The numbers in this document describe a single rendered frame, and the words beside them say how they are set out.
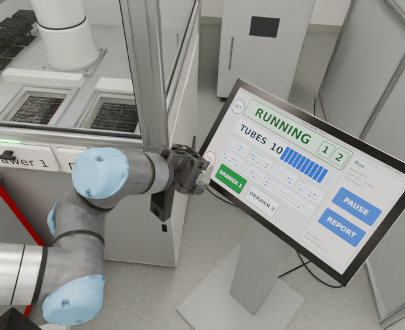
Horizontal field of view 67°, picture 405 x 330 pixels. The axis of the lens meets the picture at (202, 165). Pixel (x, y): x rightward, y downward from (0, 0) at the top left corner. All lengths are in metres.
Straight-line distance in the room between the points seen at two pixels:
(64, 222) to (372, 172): 0.64
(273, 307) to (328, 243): 0.99
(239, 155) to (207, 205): 1.20
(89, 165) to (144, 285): 1.39
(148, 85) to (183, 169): 0.32
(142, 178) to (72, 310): 0.20
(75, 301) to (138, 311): 1.34
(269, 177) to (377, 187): 0.25
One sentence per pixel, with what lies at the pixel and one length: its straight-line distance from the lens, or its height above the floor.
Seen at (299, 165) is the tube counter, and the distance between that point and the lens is 0.82.
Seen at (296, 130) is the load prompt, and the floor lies 1.16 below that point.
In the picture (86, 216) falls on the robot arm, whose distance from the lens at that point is 0.52.
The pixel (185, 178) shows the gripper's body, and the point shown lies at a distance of 0.62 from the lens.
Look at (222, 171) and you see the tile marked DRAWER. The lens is 0.89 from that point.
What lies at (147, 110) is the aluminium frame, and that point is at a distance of 0.92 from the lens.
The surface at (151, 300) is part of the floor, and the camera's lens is 1.78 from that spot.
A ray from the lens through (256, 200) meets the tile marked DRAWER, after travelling 0.86.
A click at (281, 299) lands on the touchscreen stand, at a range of 1.79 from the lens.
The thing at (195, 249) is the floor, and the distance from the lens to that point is 1.88.
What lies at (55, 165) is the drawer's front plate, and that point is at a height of 0.85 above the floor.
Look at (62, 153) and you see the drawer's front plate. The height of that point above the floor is 0.92.
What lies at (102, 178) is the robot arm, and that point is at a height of 1.34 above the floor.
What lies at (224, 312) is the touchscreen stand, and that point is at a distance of 1.72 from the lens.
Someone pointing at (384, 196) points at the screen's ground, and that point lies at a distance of 0.80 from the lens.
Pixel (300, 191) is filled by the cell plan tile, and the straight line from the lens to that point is 0.82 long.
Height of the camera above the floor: 1.68
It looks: 48 degrees down
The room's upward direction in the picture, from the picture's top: 2 degrees clockwise
